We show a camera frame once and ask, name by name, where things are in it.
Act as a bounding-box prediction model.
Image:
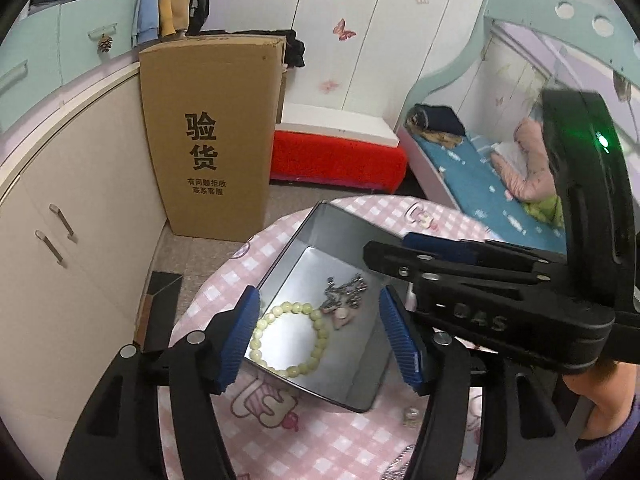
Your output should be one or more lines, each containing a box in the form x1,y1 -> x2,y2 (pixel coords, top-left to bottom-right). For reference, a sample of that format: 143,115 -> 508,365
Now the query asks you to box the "person's right forearm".
562,360 -> 640,480

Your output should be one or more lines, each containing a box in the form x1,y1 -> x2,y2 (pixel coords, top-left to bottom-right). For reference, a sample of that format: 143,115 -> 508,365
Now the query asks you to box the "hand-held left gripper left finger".
55,285 -> 262,480

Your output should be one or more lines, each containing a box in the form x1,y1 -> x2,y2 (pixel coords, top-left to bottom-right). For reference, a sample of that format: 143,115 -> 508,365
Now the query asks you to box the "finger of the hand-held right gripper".
362,240 -> 543,288
403,231 -> 570,273

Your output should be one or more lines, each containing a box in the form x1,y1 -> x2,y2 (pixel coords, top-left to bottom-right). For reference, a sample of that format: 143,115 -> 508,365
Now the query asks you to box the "green cloth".
522,194 -> 566,226

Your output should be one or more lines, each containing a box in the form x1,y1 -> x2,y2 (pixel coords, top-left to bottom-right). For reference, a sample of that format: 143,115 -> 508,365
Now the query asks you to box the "pink checked tablecloth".
157,195 -> 566,480

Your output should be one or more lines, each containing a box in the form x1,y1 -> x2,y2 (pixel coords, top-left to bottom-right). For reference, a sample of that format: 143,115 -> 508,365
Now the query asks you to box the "pink pillow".
490,117 -> 561,203

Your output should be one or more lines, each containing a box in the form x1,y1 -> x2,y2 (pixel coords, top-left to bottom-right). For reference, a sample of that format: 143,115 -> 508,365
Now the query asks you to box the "mint and white bed frame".
397,0 -> 640,251

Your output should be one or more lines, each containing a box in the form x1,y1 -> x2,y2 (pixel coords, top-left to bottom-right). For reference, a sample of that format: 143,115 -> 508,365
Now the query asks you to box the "metal cabinet handle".
48,203 -> 76,243
34,229 -> 65,267

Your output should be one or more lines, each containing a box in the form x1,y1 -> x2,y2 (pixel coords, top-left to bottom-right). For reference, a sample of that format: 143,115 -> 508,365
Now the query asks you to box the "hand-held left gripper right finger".
378,285 -> 586,480

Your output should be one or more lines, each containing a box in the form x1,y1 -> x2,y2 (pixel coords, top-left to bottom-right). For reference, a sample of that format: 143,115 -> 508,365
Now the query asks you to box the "beige cabinet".
0,60 -> 168,436

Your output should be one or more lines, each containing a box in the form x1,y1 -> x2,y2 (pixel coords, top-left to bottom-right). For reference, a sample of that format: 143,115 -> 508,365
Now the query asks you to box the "silver chain necklace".
320,271 -> 372,332

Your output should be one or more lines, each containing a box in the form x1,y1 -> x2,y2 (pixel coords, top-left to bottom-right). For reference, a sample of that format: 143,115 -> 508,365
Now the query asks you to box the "blue patterned bedsheet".
414,132 -> 568,251

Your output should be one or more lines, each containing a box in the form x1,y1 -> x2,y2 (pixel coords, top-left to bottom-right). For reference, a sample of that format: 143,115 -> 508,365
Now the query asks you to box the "blue hanging garment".
131,0 -> 163,46

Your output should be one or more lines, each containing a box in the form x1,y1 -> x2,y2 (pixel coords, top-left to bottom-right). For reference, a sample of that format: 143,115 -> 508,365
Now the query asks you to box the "mint drawer unit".
0,0 -> 138,133

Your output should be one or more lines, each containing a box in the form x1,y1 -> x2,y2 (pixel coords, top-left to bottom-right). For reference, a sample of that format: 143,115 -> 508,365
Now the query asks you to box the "grey metal tin box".
245,199 -> 432,414

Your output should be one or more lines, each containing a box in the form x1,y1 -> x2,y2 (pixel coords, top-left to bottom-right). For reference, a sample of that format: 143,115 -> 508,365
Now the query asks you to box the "large cardboard box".
138,35 -> 287,240

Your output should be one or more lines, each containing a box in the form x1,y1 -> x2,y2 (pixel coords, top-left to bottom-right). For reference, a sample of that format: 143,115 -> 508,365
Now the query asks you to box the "dark clothes pile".
404,104 -> 468,148

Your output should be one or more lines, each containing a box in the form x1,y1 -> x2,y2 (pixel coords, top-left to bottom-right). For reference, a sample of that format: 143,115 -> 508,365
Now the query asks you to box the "white wardrobe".
280,0 -> 501,126

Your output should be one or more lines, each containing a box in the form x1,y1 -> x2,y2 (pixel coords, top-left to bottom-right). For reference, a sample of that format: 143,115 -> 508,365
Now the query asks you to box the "red ottoman white top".
270,102 -> 408,195

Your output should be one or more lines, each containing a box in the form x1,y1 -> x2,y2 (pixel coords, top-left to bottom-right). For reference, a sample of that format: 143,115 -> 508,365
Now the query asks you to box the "pale green bead bracelet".
249,301 -> 331,377

